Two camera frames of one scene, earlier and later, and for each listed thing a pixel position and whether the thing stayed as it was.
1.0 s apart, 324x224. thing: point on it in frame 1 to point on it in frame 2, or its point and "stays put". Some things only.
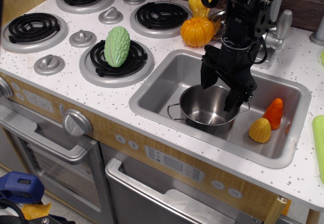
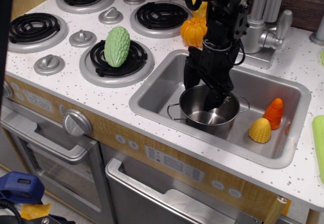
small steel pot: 203,108 stays put
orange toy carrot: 274,113 stays put
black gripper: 232,62 to 212,66
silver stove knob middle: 82,39 stays put
